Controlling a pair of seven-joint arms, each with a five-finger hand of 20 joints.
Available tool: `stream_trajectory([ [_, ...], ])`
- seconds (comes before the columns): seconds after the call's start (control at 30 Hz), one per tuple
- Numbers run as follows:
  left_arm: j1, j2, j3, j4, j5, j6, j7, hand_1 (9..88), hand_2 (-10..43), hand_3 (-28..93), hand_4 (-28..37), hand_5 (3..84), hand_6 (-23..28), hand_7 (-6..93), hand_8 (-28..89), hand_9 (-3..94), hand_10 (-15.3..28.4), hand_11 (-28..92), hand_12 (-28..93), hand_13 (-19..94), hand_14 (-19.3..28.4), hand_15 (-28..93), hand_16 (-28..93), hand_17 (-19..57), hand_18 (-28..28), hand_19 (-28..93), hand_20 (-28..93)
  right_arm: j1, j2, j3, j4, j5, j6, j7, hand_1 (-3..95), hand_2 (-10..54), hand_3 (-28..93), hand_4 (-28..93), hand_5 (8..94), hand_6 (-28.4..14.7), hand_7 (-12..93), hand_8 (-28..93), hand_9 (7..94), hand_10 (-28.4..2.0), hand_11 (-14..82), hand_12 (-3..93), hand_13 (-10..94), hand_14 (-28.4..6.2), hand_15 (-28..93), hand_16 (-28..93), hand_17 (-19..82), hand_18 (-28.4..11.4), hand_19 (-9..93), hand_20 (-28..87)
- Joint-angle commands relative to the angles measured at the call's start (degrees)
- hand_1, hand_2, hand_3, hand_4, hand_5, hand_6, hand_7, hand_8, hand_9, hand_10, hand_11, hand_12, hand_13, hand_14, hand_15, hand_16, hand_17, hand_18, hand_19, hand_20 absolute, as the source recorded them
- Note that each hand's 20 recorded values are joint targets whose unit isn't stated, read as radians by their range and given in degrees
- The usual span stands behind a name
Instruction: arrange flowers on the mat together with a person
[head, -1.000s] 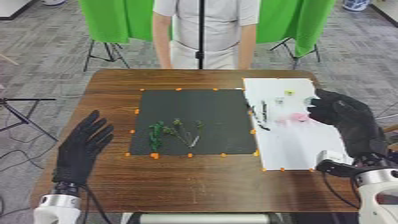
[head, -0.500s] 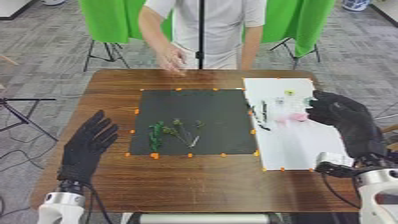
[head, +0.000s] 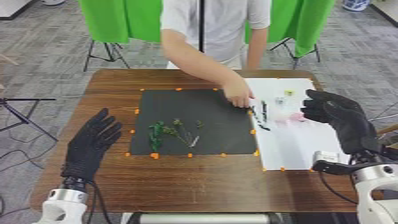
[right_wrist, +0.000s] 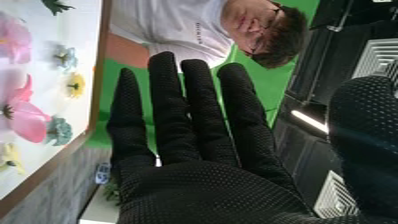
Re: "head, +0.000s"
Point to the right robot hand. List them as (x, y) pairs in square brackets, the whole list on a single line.
[(347, 120)]

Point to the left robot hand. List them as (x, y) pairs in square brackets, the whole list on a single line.
[(92, 143)]

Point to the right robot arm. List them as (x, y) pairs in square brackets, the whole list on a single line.
[(376, 186)]

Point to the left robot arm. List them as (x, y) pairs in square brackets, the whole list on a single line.
[(63, 203)]

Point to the dark mat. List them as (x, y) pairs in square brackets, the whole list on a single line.
[(196, 106)]

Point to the person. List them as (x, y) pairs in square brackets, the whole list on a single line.
[(219, 30)]

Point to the white sheet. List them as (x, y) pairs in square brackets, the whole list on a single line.
[(296, 146)]

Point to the black tripod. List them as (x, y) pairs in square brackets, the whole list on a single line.
[(20, 116)]

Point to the small green sprig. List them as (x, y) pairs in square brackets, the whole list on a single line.
[(200, 124)]

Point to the black backdrop stand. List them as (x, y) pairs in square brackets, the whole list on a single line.
[(294, 53), (111, 53)]

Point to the pale grey bar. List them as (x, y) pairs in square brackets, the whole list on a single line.
[(202, 219)]

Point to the blue white vase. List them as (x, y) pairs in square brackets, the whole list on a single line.
[(356, 4)]

